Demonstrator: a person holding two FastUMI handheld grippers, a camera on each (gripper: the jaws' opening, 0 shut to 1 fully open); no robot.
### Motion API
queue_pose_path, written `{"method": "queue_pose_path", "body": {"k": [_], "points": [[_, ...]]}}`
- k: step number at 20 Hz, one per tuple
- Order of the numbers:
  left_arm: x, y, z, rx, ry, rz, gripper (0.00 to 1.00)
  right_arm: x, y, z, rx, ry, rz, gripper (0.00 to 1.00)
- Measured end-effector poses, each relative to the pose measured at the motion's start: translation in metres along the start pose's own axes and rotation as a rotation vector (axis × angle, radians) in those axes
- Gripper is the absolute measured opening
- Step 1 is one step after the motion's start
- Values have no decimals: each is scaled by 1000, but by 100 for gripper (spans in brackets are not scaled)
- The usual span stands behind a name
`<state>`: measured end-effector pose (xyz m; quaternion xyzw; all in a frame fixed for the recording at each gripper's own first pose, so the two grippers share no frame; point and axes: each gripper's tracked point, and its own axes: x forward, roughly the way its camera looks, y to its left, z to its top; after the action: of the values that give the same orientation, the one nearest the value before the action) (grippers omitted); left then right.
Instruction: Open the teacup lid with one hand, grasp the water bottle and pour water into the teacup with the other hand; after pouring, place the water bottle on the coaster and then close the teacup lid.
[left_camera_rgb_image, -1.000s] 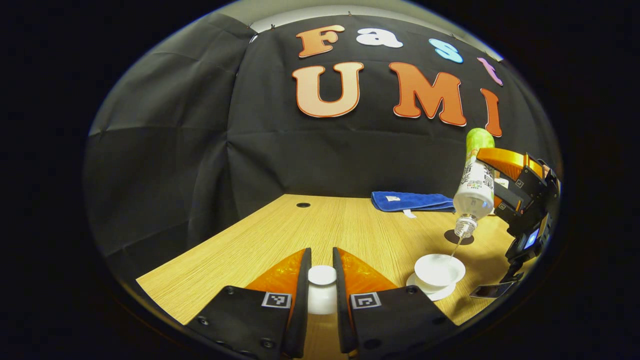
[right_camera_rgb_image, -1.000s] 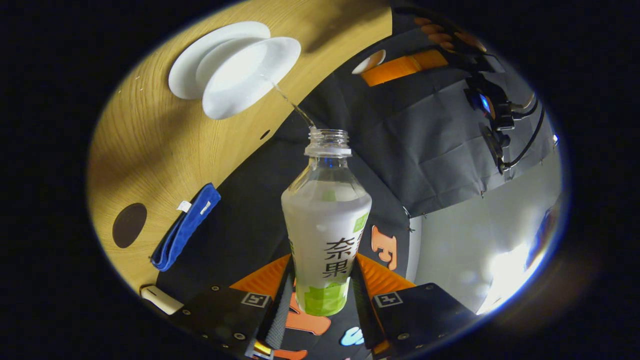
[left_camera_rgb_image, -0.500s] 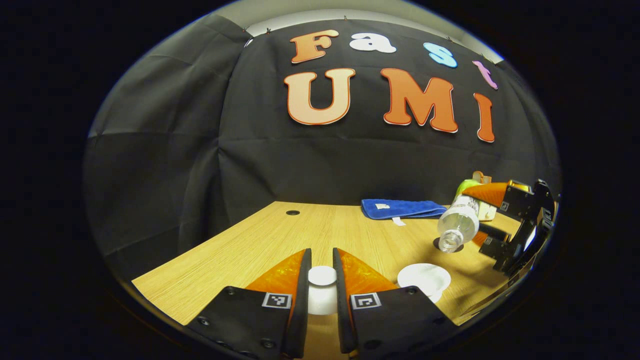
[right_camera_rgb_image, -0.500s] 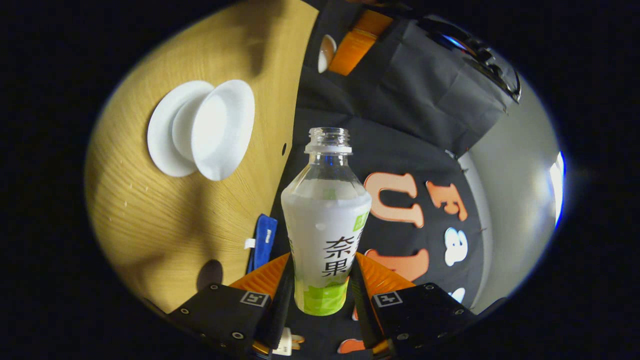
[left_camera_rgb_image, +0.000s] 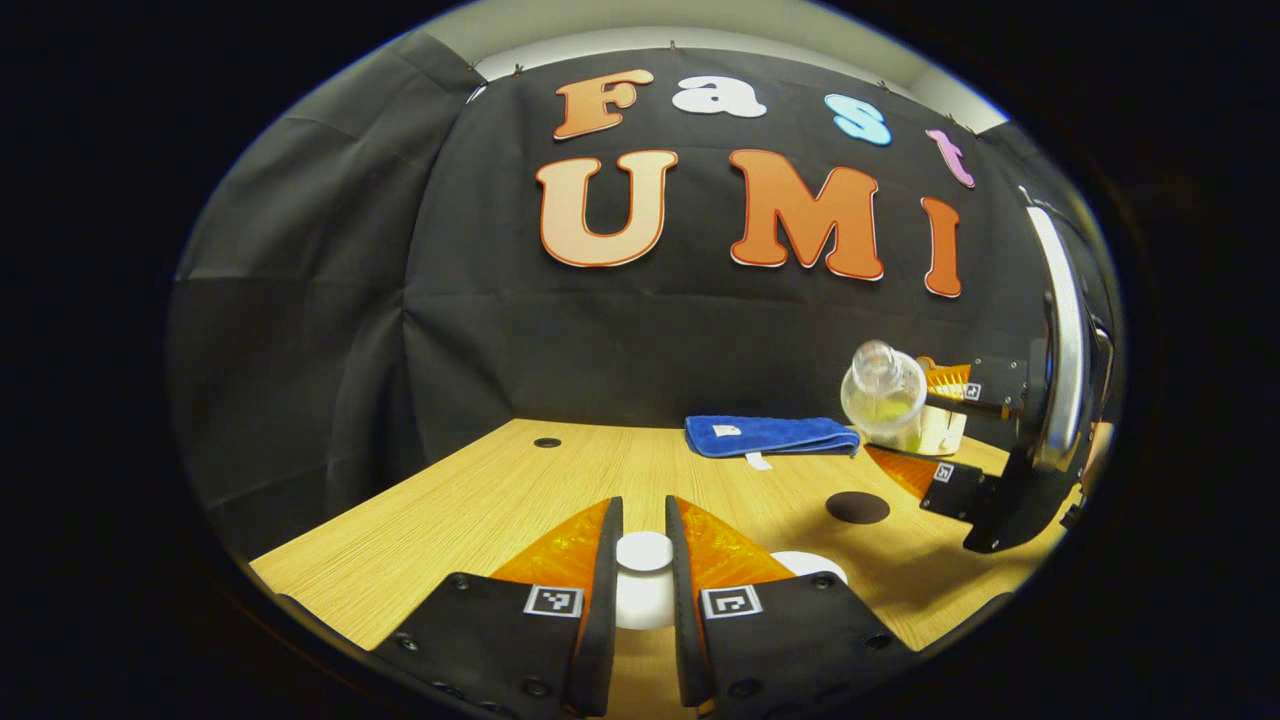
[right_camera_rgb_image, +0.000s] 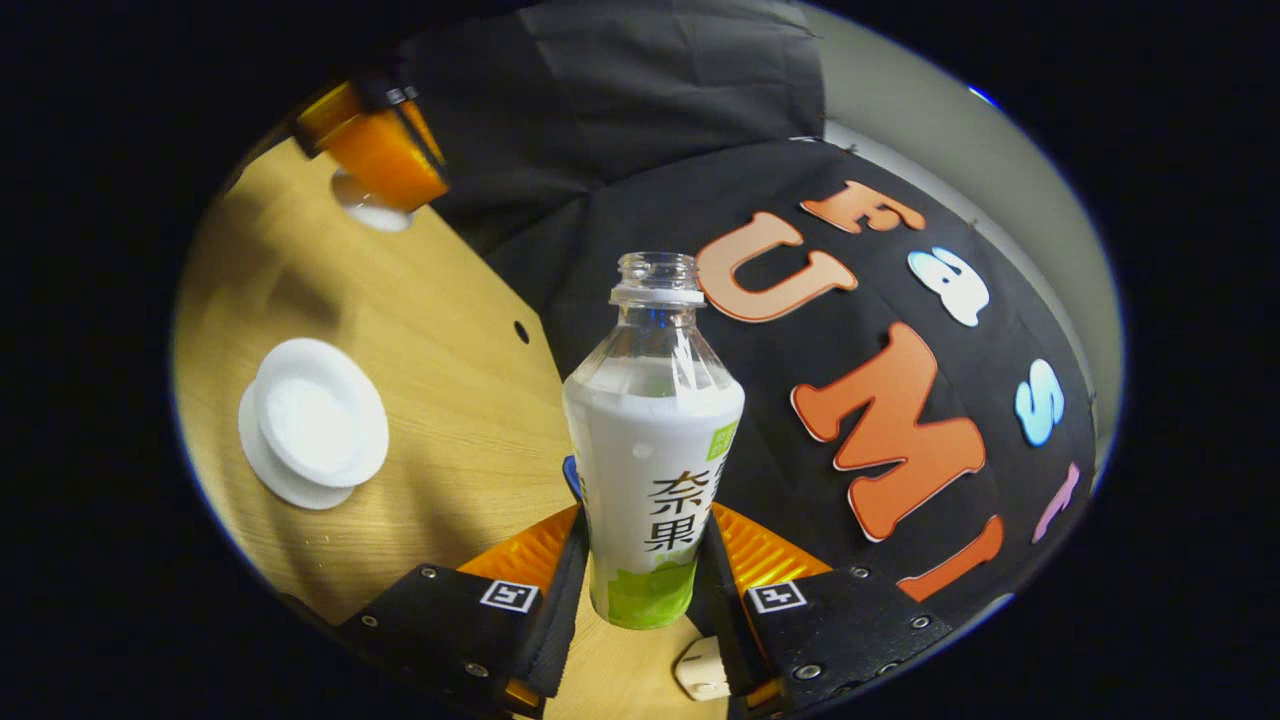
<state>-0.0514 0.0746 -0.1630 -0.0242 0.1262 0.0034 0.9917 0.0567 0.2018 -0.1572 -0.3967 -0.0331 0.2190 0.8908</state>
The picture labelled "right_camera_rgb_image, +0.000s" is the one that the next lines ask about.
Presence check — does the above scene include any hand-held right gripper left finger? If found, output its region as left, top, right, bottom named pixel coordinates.
left=335, top=505, right=591, bottom=719

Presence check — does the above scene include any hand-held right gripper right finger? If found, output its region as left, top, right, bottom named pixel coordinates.
left=695, top=503, right=956, bottom=716

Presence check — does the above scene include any white teacup lid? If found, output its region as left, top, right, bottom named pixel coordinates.
left=332, top=170, right=414, bottom=233

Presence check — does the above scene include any water bottle with white label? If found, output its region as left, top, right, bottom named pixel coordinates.
left=562, top=252, right=746, bottom=631

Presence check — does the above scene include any white teacup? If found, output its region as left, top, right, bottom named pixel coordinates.
left=253, top=338, right=390, bottom=489

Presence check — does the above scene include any white plastic holder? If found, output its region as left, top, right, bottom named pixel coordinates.
left=673, top=635, right=733, bottom=703

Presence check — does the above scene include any white saucer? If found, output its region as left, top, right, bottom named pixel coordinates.
left=238, top=380, right=356, bottom=511

